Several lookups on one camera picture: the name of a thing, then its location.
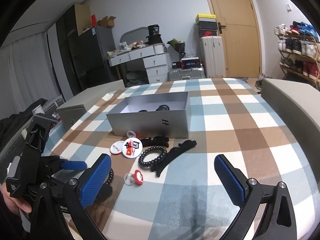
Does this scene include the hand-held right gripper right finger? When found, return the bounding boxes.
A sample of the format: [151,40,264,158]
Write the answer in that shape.
[214,154,300,240]

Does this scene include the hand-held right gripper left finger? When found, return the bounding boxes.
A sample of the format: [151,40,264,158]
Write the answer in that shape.
[30,153,112,240]

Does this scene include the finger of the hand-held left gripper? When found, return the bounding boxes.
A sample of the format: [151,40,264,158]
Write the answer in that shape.
[45,156,87,175]

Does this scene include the black bead bracelet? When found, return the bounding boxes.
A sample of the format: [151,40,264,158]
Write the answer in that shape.
[138,145,167,172]
[104,169,114,187]

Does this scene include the red white round cup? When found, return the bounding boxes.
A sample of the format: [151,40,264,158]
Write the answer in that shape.
[110,141,125,155]

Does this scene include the red white ring badge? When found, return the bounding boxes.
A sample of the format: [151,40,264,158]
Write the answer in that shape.
[124,169,144,186]

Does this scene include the long black hair clip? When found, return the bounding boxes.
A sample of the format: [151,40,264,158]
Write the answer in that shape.
[150,140,197,178]

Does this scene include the small black hair claw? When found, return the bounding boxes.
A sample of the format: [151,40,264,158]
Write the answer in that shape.
[140,135,170,148]

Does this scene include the grey cardboard box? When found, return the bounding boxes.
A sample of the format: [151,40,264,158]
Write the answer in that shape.
[106,92,191,138]

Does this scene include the person's left forearm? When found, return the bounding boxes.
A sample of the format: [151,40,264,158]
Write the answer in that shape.
[0,205,25,240]

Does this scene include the person's left hand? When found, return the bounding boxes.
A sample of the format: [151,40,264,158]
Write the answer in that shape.
[0,186,32,220]

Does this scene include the checkered blanket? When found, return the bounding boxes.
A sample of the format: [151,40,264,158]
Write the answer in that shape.
[50,77,315,240]

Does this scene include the grey bed board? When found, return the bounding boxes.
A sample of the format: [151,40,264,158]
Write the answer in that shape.
[56,79,125,130]
[260,77,320,160]

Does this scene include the white curtain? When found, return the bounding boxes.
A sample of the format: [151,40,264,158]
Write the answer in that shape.
[0,39,66,120]

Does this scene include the shoes on floor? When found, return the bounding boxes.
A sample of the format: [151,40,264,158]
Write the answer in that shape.
[254,74,270,93]

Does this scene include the dark wardrobe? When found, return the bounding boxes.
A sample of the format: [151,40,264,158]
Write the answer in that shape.
[55,5,118,97]

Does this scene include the silver suitcase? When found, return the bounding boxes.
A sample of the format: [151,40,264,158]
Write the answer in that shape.
[167,65,207,82]

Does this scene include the black red box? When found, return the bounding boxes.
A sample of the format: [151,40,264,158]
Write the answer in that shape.
[180,58,202,69]

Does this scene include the white upright suitcase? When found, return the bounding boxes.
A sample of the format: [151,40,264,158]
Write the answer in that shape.
[199,36,226,79]

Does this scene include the white desk with drawers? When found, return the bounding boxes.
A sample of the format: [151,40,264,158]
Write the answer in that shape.
[107,44,172,85]

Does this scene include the arched mirror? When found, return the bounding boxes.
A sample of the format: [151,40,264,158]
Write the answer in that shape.
[120,27,150,48]

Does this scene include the flat cardboard sheet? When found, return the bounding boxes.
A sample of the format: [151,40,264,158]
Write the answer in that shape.
[74,4,92,37]

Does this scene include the open cardboard box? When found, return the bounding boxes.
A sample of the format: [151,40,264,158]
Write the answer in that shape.
[97,16,117,28]

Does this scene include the wooden shoe rack with shoes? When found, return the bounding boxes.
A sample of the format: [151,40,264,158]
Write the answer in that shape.
[274,21,320,90]

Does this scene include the wooden door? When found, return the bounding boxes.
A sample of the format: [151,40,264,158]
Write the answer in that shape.
[202,0,262,78]

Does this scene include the black box on desk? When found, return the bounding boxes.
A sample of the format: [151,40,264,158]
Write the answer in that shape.
[146,24,163,45]

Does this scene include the stack of shoe boxes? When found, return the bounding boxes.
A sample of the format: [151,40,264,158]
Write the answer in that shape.
[195,14,218,38]

